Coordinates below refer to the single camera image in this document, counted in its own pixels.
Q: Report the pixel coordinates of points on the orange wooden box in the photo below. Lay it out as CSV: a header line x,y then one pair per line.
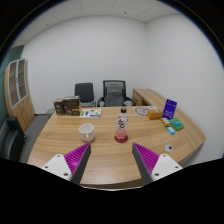
x,y
154,114

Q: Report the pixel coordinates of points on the small tan box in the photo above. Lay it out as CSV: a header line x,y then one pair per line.
x,y
166,122

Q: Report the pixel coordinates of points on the small blue box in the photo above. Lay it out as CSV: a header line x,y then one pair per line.
x,y
171,130

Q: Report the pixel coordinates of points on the black leather armchair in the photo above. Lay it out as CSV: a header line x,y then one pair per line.
x,y
11,140

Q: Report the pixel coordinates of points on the dark brown carton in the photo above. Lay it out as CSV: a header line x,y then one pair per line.
x,y
71,101

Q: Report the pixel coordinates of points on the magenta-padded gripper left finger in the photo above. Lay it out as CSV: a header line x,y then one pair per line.
x,y
59,165

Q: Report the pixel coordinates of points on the flat round red coaster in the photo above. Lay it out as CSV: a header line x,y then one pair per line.
x,y
121,141

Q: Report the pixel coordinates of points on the small dark brown box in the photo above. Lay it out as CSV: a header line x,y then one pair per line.
x,y
58,107

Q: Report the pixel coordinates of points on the wooden glass-door shelf cabinet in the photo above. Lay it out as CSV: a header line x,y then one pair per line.
x,y
20,106

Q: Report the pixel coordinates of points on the dark grey office chair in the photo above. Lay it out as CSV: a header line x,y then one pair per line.
x,y
84,92

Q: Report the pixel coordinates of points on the tan cardboard carton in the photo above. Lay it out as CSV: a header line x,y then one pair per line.
x,y
73,111

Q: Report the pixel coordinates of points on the white printed leaflet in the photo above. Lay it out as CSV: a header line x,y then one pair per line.
x,y
90,113

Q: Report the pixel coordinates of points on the white patterned ceramic mug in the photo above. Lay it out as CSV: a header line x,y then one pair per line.
x,y
86,131

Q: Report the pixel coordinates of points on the black mesh office chair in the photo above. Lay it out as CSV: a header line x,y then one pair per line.
x,y
115,93

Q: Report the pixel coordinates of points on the clear pink drink bottle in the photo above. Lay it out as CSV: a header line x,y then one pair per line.
x,y
121,125

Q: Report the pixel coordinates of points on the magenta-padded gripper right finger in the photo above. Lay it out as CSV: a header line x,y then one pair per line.
x,y
163,165

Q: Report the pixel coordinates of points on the grey waste bin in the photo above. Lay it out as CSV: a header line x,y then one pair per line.
x,y
50,112

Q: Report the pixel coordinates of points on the green flat box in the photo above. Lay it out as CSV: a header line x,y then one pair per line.
x,y
176,124

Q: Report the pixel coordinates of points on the purple standing box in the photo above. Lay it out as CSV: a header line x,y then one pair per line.
x,y
170,109

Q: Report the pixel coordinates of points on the wooden side desk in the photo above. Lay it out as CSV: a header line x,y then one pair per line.
x,y
146,96

